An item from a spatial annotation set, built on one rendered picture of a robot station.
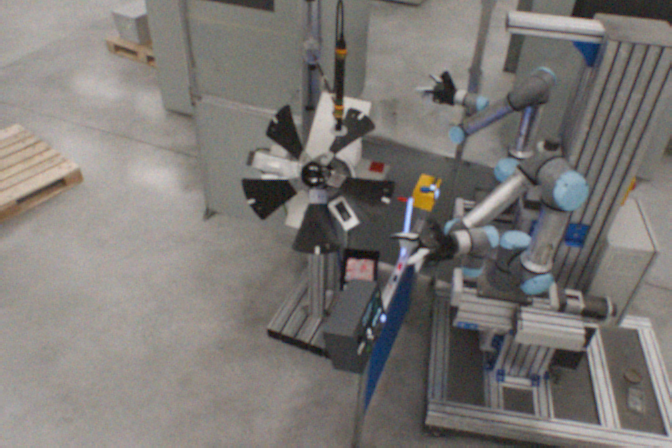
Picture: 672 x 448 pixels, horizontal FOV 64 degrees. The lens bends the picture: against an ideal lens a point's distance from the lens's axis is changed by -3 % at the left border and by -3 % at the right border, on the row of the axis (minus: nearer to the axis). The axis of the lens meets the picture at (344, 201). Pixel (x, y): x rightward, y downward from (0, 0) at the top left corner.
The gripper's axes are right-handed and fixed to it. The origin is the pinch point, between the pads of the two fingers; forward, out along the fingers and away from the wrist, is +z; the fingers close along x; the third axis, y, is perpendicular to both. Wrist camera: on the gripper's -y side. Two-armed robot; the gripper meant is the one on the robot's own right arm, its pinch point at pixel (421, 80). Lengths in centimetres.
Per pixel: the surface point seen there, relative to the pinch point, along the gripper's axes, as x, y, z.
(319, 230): -83, 34, 2
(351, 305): -124, 5, -45
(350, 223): -70, 37, -5
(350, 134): -52, 2, 6
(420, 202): -39, 39, -24
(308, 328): -85, 127, 18
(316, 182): -73, 16, 10
